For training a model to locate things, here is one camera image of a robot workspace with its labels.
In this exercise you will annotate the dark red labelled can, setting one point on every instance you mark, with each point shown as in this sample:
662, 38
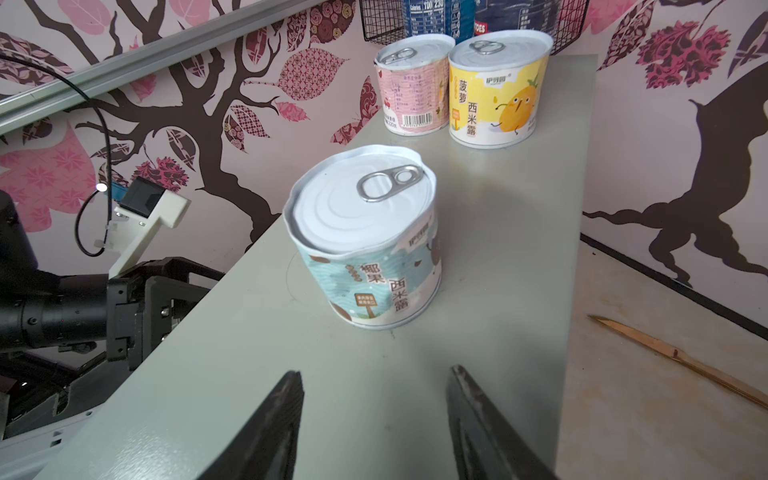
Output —
498, 15

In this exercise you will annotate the large blue labelled can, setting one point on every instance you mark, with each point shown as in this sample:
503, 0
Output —
454, 18

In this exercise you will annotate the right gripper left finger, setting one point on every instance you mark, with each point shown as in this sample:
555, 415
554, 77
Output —
266, 445

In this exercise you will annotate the white green labelled can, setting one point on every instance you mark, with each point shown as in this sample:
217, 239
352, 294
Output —
366, 226

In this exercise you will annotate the pink labelled can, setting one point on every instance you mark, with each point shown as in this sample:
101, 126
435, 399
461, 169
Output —
413, 79

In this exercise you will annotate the diagonal aluminium rail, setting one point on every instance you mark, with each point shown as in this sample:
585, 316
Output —
42, 101

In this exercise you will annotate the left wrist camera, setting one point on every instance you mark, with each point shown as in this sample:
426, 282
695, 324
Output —
136, 219

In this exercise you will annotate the yellow labelled can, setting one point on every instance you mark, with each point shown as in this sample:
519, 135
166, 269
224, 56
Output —
495, 87

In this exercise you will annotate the black wire basket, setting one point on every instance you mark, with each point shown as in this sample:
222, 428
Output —
383, 22

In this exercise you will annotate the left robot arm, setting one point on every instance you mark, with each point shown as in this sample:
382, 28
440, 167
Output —
40, 309

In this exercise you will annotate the wooden knife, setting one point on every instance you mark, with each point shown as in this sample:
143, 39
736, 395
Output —
679, 356

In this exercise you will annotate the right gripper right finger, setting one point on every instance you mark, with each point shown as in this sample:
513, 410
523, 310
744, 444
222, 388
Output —
485, 445

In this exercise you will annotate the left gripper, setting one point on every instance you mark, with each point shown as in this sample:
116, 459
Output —
147, 302

